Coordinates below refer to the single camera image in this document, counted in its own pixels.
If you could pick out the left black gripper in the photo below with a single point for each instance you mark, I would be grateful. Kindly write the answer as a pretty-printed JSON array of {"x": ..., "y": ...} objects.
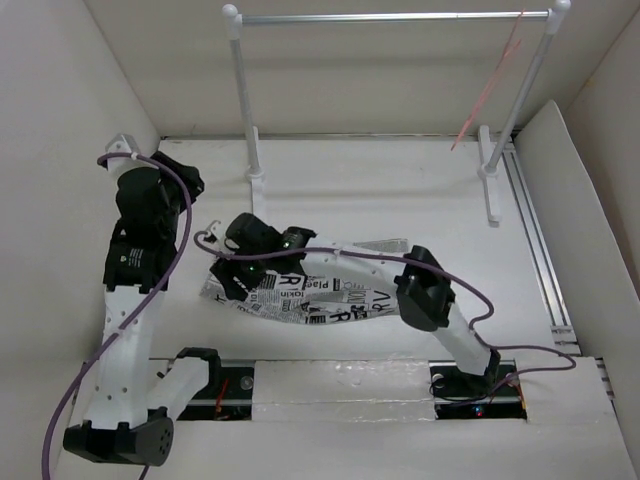
[{"x": 189, "y": 175}]

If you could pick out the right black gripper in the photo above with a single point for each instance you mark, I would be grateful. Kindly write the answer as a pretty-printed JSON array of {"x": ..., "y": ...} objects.
[{"x": 227, "y": 270}]

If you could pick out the newspaper print trousers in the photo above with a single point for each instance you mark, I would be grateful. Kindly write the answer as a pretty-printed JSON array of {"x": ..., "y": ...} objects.
[{"x": 317, "y": 288}]

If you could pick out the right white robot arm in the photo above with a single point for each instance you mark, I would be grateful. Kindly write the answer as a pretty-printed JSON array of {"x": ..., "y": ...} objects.
[{"x": 427, "y": 301}]

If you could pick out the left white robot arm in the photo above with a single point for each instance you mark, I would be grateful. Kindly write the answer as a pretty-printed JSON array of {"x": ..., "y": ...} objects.
[{"x": 128, "y": 422}]

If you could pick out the white garment rack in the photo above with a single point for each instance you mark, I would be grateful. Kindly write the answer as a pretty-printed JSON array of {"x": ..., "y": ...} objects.
[{"x": 490, "y": 152}]

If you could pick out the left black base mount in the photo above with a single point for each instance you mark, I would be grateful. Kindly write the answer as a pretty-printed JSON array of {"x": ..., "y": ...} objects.
[{"x": 228, "y": 395}]

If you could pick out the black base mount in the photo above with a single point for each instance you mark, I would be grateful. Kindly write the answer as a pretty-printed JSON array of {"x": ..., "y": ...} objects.
[
  {"x": 457, "y": 398},
  {"x": 228, "y": 395}
]

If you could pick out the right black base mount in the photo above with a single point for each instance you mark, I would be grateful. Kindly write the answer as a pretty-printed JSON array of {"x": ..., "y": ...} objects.
[{"x": 457, "y": 398}]

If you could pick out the pink wire hanger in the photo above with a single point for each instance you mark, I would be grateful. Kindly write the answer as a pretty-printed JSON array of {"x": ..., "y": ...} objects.
[{"x": 511, "y": 46}]

